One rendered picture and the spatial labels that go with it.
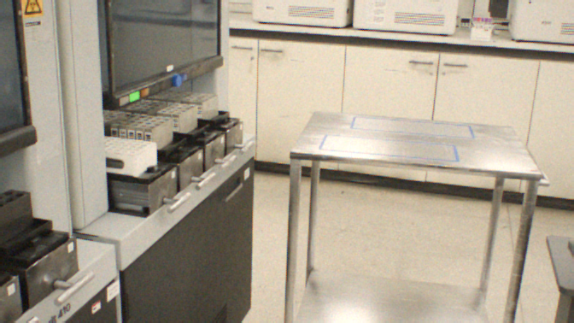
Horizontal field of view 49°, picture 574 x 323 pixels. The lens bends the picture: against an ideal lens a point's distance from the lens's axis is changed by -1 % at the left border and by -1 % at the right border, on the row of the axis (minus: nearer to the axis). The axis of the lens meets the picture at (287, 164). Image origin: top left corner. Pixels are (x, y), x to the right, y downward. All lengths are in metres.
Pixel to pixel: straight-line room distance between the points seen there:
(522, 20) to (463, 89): 0.46
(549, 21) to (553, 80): 0.30
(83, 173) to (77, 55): 0.23
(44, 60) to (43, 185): 0.22
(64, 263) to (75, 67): 0.37
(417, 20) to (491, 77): 0.50
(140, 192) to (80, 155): 0.17
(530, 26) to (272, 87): 1.44
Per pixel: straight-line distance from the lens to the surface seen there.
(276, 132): 3.77
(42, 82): 1.18
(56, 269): 1.12
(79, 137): 1.28
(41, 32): 1.17
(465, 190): 3.75
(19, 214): 1.14
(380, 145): 1.65
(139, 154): 1.39
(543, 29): 3.52
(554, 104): 3.59
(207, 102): 1.81
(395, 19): 3.53
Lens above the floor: 1.28
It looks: 18 degrees down
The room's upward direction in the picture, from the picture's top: 2 degrees clockwise
